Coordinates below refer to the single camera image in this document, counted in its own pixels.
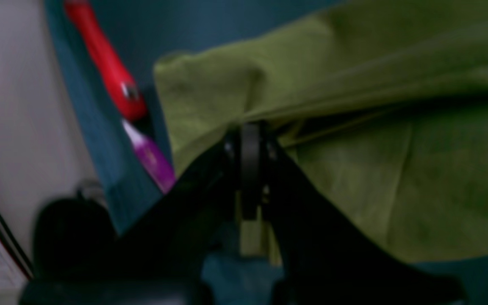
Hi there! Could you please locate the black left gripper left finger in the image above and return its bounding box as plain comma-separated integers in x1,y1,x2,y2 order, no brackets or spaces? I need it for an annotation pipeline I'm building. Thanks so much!
19,124,252,305

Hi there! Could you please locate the orange handled screwdriver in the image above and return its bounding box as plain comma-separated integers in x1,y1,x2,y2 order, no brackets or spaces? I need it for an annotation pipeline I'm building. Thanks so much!
64,0,148,122

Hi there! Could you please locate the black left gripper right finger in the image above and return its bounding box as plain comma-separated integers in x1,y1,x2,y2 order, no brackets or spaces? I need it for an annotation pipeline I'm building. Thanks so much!
250,123,467,305

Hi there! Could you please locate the purple tube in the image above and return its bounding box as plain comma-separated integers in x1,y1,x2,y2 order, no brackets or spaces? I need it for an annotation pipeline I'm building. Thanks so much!
122,119,176,194

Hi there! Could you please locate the black computer mouse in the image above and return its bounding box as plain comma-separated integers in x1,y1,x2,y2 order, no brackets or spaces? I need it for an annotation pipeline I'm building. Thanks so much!
32,182,117,278

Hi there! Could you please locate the blue table cloth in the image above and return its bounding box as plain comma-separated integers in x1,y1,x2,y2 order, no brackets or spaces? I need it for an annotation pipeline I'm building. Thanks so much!
43,0,488,305

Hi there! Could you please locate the olive green t-shirt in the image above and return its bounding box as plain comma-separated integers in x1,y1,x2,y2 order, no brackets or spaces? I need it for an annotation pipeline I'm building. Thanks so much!
153,0,488,262

